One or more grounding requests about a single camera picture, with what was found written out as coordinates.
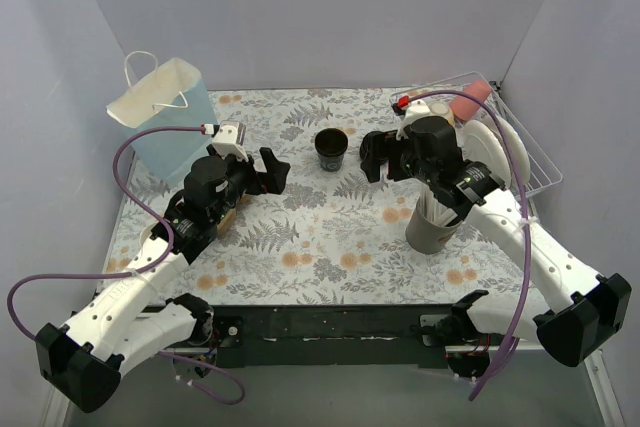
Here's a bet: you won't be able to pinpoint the stack of black lids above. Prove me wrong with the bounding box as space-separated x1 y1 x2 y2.
359 131 388 161

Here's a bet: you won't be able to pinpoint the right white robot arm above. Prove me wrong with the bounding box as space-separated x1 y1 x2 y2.
360 117 632 367

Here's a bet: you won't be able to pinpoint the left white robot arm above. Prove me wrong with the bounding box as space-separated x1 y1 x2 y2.
35 147 290 413

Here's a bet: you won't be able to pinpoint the back black coffee cup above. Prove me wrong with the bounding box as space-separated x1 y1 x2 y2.
314 128 348 172

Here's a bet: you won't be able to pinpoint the brown cardboard cup sleeves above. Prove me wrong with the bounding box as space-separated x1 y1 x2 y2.
217 194 252 239

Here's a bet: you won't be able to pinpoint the yellow patterned bowl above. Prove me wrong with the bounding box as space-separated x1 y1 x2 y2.
429 102 456 127

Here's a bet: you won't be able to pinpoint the pink plastic cup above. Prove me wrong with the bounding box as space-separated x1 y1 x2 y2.
448 78 492 122

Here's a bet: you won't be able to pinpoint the front white plate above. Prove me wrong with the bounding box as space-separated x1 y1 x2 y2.
462 120 511 188

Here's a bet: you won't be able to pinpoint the white plate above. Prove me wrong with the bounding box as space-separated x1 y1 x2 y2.
481 115 531 184
462 120 511 188

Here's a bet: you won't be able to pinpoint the floral tablecloth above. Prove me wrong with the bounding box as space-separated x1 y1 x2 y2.
102 88 559 306

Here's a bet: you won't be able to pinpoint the grey cup with straws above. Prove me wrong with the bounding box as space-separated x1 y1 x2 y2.
405 185 462 254

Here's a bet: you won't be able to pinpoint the white paper cup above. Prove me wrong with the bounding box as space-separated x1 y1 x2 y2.
139 224 154 249

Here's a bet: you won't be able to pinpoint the back white plate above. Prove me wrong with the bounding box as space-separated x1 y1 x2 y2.
481 115 531 184

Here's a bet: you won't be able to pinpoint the light blue paper bag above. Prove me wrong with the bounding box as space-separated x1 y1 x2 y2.
107 52 217 188

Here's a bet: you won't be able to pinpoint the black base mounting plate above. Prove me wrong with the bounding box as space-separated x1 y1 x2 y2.
164 302 494 371

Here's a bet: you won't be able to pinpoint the white wire dish rack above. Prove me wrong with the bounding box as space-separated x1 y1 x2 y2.
389 71 563 199

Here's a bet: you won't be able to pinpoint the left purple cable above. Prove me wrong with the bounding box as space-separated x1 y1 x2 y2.
6 124 246 406

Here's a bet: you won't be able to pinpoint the aluminium frame rail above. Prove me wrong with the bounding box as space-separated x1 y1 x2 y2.
584 349 625 427

